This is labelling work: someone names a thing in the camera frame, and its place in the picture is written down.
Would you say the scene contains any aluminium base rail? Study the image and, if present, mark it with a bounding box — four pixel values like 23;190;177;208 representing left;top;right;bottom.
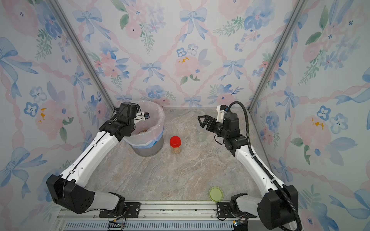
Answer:
51;201;266;231

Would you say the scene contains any left aluminium corner post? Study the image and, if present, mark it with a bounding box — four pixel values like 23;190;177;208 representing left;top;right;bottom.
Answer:
46;1;115;112

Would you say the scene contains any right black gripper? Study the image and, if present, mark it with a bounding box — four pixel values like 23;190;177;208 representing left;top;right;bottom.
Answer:
199;115;230;140

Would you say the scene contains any black corrugated cable conduit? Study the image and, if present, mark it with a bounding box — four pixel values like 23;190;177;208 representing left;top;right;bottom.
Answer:
226;100;303;231

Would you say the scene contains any red lid peanut jar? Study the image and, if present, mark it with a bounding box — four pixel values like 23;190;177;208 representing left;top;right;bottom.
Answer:
170;136;182;154

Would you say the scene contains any thin black left cable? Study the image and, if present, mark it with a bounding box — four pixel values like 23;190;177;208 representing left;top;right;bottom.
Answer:
60;102;145;203

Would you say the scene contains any right aluminium corner post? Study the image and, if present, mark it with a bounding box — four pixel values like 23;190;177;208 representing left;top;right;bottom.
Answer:
248;0;306;112

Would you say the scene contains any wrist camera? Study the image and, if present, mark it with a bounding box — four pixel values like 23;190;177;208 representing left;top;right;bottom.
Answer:
216;105;228;123
135;111;150;121

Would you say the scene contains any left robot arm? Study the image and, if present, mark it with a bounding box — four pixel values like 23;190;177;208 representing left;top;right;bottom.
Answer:
46;103;150;217

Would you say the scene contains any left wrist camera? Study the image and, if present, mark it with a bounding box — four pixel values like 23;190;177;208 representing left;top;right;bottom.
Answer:
135;111;150;121

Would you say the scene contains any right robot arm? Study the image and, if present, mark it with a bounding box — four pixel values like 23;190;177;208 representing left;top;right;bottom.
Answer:
198;112;303;231

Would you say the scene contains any grey mesh trash bin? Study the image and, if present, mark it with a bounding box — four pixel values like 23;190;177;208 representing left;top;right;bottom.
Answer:
131;136;164;157

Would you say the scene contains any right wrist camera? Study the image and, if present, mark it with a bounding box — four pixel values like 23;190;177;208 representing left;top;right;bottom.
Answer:
216;105;228;123

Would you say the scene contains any aluminium corner post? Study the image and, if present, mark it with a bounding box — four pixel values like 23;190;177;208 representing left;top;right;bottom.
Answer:
248;0;306;112
46;1;115;112

